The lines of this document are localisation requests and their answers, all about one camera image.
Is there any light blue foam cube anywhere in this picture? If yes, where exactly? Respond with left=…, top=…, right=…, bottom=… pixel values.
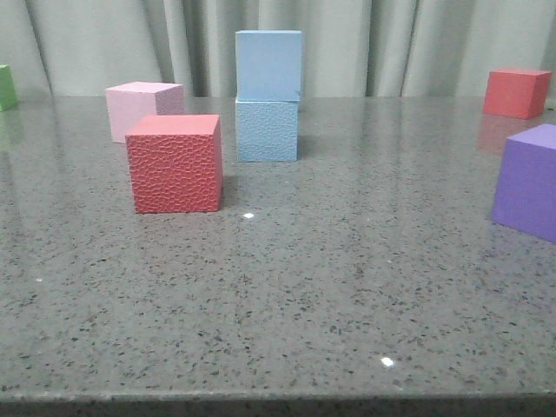
left=235, top=30, right=303, bottom=102
left=235, top=99, right=299, bottom=162

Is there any near red foam cube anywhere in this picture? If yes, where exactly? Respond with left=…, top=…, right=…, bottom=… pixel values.
left=126, top=114, right=223, bottom=214

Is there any red foam cube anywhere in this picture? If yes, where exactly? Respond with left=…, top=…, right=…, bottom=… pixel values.
left=126, top=114, right=223, bottom=214
left=483, top=68, right=553, bottom=120

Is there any pink foam cube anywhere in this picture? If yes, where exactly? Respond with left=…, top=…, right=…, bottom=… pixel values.
left=105, top=81, right=184, bottom=143

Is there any near purple foam cube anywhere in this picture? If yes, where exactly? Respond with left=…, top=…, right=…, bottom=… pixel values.
left=491, top=123, right=555, bottom=242

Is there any far red foam cube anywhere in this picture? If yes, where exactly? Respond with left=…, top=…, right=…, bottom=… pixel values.
left=483, top=68, right=553, bottom=120

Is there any grey curtain backdrop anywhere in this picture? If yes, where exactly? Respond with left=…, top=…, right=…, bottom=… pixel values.
left=1, top=1, right=555, bottom=99

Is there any green foam cube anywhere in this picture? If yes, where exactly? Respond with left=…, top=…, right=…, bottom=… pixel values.
left=0, top=64, right=18, bottom=111

